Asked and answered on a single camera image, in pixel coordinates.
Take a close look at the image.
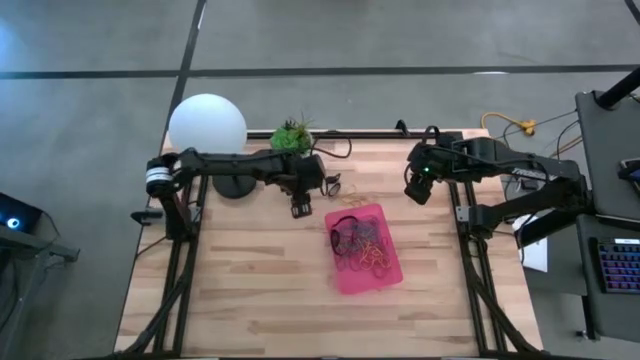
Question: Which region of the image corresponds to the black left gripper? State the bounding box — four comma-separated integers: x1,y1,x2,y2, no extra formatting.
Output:
279,154,327,219

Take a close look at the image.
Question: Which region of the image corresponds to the green plant in patterned pot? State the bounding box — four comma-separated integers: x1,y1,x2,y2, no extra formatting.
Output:
269,113,315,156

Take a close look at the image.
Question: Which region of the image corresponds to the black pole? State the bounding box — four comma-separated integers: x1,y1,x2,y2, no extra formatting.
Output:
594,66,640,110

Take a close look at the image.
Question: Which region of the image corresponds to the white globe lamp black stand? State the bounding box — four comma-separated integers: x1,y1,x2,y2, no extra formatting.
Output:
168,93,259,200

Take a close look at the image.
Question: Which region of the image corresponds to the large black rubber band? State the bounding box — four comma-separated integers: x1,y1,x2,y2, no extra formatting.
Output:
329,215,360,258

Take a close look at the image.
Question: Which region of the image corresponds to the pink translucent plastic bin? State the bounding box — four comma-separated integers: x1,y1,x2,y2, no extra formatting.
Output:
324,202,404,296

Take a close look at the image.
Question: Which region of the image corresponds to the yellow rubber band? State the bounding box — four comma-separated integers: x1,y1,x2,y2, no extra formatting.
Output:
338,187,372,208
359,234,394,271

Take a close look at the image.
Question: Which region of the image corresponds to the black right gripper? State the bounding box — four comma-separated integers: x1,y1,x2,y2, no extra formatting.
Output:
404,142,454,206

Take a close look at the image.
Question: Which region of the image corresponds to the yellow extension cable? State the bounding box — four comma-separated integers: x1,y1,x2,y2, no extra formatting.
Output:
480,111,538,137

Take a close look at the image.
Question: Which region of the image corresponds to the backlit black keyboard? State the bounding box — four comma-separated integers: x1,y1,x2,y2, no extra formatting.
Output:
589,236,640,295

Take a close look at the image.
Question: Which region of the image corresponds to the white paper sheet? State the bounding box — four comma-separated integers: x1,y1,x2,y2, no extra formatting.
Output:
511,213,550,274

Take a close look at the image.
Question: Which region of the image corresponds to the grey side desk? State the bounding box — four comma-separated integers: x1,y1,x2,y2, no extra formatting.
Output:
574,89,640,344

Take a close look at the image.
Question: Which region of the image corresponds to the black computer box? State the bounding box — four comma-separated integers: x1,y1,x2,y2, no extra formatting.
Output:
0,191,44,234

